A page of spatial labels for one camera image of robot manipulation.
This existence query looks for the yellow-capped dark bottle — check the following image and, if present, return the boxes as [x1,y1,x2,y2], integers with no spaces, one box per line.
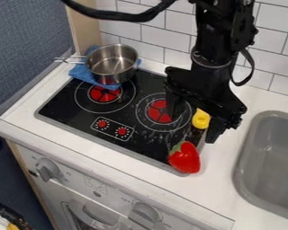
[184,108,213,148]

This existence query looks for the red toy strawberry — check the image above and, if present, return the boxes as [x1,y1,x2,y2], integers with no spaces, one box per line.
[166,140,203,175]

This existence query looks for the black cable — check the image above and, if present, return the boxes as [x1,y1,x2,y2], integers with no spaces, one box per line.
[60,0,178,23]

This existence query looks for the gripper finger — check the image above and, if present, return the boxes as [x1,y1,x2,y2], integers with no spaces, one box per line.
[203,112,243,145]
[164,85,193,121]

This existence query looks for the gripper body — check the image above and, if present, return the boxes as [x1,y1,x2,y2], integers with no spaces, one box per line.
[163,60,249,129]

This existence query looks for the toy stove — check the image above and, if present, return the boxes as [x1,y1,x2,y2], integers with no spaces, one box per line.
[33,67,210,178]

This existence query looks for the silver pot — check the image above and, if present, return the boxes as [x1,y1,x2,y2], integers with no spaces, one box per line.
[53,43,140,85]

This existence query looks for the toy sink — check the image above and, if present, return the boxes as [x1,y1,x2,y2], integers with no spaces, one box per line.
[231,110,288,223]

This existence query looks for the blue cloth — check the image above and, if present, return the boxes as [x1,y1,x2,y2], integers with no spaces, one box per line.
[67,44,144,92]

